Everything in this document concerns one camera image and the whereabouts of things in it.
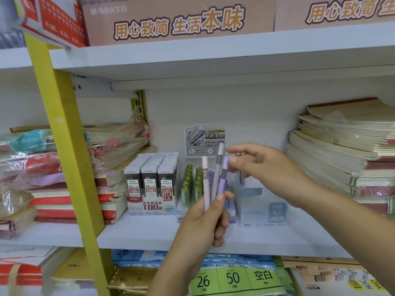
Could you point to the beige notebook stack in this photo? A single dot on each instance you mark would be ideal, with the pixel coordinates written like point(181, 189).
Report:
point(308, 286)
point(324, 144)

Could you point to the stack of blue paper packs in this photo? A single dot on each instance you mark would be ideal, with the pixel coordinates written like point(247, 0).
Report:
point(129, 255)

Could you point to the red-spine notebook stack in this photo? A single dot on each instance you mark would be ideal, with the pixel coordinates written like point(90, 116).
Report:
point(52, 200)

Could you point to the red white receipt book bundle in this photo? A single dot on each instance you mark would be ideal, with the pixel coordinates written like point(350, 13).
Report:
point(21, 274)

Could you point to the clear box with blue label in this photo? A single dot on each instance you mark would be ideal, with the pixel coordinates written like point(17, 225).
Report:
point(256, 212)

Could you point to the clear pen packs red label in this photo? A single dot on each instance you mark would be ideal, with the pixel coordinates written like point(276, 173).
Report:
point(9, 40)

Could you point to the rows of lead cases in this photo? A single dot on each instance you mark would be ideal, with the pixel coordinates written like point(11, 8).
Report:
point(139, 169)

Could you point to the stack of gold paper packs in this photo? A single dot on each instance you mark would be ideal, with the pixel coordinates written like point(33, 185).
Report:
point(129, 280)

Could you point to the person's right forearm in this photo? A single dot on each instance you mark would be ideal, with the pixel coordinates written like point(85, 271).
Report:
point(348, 240)

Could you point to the crumpled plastic-wrapped notebook pack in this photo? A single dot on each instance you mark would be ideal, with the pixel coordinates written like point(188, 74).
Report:
point(114, 144)

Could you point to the yellow shelf post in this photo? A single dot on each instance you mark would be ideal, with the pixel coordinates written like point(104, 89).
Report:
point(68, 151)

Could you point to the wrapped teal-band notebook pack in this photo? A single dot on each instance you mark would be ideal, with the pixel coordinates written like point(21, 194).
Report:
point(27, 140)

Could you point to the clear display of green purple tubes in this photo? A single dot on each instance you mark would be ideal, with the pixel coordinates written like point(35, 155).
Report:
point(200, 135)

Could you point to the rows of lead tubes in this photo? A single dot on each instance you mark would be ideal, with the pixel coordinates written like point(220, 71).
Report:
point(186, 188)

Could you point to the person's right hand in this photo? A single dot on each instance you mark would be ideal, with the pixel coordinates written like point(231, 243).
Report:
point(274, 172)

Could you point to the pink paper sheet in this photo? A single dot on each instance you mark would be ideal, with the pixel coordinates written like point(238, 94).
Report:
point(49, 180)

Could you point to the person's left forearm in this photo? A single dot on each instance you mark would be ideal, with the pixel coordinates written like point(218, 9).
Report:
point(176, 274)

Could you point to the orange pink sign board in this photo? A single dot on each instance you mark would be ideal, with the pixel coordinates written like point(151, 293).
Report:
point(287, 21)
point(95, 33)

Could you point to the wrapped red-band notebook pack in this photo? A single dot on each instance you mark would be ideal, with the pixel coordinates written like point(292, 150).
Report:
point(40, 166)

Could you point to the red white striped pack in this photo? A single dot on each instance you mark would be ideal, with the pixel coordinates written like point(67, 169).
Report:
point(61, 24)

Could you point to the yellow notebook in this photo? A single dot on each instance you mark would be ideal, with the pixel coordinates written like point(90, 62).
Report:
point(74, 268)

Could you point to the yellow slotted bracket rail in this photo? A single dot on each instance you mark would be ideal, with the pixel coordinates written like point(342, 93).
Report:
point(139, 104)

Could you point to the person's left hand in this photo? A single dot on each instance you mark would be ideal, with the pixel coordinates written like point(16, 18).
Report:
point(200, 231)

